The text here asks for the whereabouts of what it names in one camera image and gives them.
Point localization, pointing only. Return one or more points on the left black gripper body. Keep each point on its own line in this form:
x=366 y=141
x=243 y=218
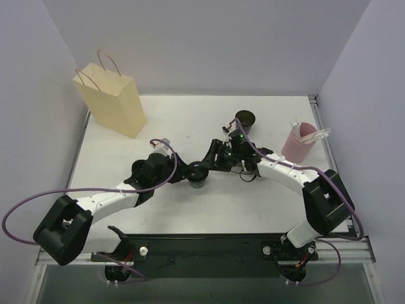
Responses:
x=174 y=166

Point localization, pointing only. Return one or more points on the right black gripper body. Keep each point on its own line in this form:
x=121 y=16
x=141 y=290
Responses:
x=217 y=154

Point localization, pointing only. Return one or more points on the black cup lid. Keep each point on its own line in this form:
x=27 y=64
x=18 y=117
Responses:
x=198 y=172

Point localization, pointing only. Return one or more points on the dark translucent cup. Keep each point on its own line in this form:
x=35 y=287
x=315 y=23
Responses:
x=197 y=183
x=246 y=119

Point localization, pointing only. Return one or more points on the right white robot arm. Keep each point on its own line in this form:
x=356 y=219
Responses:
x=326 y=201

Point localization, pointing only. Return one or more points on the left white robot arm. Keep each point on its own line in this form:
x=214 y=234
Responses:
x=64 y=230

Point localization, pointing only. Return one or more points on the stack of black cup lids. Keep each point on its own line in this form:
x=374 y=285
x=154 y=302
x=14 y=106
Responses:
x=137 y=168

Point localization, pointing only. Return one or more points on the pink cylindrical utensil holder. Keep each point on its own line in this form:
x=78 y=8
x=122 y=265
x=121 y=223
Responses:
x=294 y=150

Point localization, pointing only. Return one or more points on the white plastic cutlery piece upright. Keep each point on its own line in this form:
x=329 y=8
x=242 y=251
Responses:
x=296 y=128

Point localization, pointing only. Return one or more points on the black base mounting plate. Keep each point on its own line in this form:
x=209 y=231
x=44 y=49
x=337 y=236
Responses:
x=229 y=256

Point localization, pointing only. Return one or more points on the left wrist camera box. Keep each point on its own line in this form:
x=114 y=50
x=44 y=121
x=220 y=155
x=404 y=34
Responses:
x=161 y=147

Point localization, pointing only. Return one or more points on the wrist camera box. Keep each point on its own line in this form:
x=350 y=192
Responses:
x=226 y=131
x=161 y=147

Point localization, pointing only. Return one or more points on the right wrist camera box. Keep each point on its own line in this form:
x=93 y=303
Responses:
x=226 y=131

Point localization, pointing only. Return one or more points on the beige paper bag with handles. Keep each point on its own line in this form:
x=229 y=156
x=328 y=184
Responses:
x=112 y=98

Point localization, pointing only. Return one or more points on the aluminium frame rail front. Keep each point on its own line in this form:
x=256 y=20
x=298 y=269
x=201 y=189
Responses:
x=350 y=252

